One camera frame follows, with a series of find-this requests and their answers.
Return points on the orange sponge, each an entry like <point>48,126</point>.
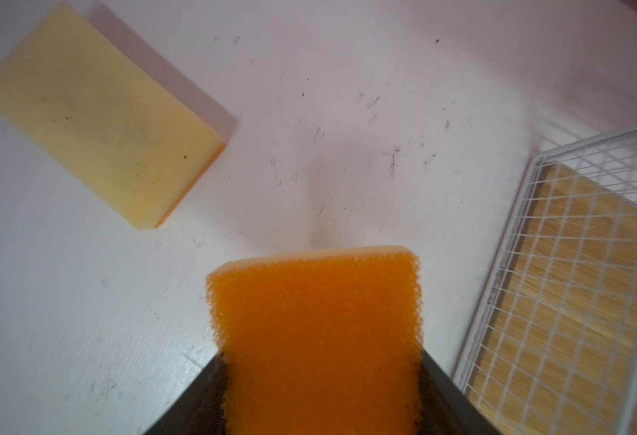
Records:
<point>321,342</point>

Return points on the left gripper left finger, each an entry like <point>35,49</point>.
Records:
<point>199,410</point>

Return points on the white wire wooden shelf rack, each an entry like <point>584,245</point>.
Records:
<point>552,348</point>

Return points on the beige sponge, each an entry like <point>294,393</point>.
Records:
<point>102,117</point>

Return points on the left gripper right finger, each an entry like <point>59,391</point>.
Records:
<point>445,410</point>

